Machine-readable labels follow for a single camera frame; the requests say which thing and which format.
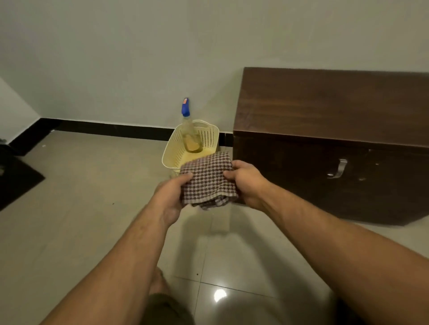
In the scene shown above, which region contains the person's left hand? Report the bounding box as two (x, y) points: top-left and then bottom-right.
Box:
(149, 172), (194, 229)

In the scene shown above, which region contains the person's right hand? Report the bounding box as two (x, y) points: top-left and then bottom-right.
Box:
(223, 160), (273, 212)

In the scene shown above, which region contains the brown checkered cloth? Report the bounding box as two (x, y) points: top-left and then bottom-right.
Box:
(180, 151), (239, 210)

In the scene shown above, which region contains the person's left forearm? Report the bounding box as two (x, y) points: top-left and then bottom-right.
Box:
(40, 198), (178, 325)

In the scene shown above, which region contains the person's right forearm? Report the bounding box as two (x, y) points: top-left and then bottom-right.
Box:
(260, 182), (429, 325)

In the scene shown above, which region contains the cream plastic basket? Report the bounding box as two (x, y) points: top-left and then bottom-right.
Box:
(162, 119), (220, 176)

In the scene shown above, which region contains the spray bottle with blue nozzle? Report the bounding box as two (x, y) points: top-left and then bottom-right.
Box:
(181, 98), (204, 154)

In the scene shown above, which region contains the dark brown wooden cabinet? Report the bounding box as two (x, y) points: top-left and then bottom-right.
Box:
(233, 67), (429, 226)

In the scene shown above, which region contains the person's leg in olive shorts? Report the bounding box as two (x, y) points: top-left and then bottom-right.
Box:
(141, 267), (195, 325)

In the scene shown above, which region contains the dark floor mat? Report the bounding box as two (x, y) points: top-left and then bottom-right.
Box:
(0, 144), (46, 211)

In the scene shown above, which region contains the silver cabinet handle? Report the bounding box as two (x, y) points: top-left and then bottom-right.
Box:
(327, 159), (348, 179)

